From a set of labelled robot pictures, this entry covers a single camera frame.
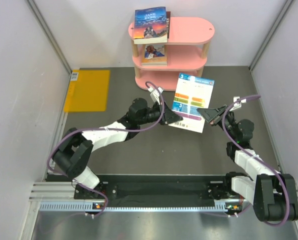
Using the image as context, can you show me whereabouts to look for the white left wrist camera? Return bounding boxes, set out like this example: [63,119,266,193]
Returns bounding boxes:
[147,87,164,105]

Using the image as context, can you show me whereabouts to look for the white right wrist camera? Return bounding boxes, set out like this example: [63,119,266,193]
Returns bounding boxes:
[230,96,247,112]

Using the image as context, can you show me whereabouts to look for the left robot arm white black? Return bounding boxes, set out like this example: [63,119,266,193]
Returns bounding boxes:
[51,98,183,199]

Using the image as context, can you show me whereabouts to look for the dark red book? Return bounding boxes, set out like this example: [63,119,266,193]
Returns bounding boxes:
[166,11,171,39]

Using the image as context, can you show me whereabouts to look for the white colourful back-cover book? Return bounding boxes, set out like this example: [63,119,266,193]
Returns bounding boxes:
[170,73,215,133]

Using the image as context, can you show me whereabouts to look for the yellow plastic file folder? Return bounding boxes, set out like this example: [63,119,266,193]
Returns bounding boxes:
[63,69,111,113]

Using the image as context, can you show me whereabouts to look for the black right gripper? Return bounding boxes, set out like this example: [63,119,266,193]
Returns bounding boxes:
[197,105,238,141]

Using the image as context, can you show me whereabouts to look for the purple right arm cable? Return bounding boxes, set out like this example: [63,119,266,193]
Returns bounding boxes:
[213,94,291,227]

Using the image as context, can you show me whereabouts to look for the orange Othello book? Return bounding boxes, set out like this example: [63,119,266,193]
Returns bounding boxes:
[141,43,167,63]

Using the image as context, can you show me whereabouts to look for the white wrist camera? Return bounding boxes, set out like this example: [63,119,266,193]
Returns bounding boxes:
[147,87,164,105]
[230,96,247,112]

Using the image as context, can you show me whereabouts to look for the aluminium frame rail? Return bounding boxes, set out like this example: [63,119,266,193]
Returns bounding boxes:
[29,180,249,217]

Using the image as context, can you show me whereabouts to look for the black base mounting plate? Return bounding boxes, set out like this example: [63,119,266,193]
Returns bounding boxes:
[71,174,252,207]

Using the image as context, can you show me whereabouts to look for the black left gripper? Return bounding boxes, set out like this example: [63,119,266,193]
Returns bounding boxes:
[137,100,182,125]

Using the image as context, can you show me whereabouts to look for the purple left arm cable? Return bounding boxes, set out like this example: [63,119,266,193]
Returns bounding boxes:
[46,81,165,221]

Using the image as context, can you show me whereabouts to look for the pink three-tier shelf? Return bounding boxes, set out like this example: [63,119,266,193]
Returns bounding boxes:
[131,16,215,91]

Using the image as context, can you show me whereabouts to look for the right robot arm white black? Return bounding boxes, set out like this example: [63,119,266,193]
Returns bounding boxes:
[197,105,298,224]

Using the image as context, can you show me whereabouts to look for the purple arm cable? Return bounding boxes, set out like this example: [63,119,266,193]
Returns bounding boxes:
[46,81,165,221]
[213,94,291,227]

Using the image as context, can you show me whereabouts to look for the blue Jane Eyre book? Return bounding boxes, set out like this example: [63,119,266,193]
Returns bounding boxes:
[133,6,168,45]

